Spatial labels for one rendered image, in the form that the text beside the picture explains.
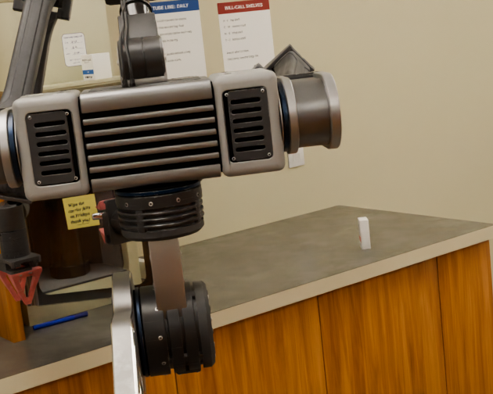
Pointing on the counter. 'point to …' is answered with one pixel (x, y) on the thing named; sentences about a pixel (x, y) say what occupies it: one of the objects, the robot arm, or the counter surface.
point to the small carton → (96, 66)
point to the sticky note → (80, 211)
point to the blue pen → (59, 320)
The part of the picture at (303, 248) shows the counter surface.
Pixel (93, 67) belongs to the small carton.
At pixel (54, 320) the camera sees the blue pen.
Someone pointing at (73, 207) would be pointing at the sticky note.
